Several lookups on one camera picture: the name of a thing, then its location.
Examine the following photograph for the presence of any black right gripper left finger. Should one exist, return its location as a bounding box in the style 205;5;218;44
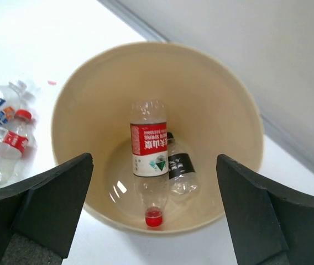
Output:
0;153;93;264

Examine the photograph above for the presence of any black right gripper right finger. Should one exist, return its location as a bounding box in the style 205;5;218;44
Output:
216;154;314;264

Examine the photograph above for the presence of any red green label water bottle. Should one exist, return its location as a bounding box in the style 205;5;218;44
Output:
130;100;169;227

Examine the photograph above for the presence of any cream capybara plastic bin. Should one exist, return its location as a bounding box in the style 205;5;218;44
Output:
51;42;264;237

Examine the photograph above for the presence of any red label red cap bottle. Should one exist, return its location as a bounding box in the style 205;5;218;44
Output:
0;109;35;185

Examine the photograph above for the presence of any black label plastic bottle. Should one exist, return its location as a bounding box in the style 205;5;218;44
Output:
167;132;200;199

